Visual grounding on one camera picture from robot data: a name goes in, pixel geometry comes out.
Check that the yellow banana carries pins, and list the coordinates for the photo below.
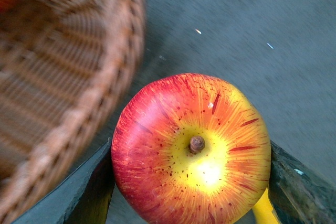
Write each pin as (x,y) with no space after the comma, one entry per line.
(264,212)

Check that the left brown wicker basket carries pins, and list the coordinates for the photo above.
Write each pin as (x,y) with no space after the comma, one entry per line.
(65,65)

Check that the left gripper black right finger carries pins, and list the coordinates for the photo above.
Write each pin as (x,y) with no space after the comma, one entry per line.
(297,194)

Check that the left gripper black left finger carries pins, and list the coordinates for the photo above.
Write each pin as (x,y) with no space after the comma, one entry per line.
(83,197)

